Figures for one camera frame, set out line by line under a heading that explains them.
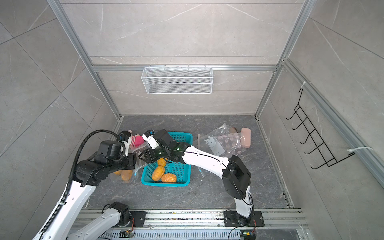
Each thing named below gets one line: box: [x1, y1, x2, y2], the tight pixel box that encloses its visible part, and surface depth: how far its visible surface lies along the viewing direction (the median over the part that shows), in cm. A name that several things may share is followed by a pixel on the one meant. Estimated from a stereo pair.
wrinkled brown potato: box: [161, 173, 177, 183], surface depth 85 cm
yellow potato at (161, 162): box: [158, 157, 167, 167], surface depth 91 cm
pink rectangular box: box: [240, 127, 251, 148], surface depth 102 cm
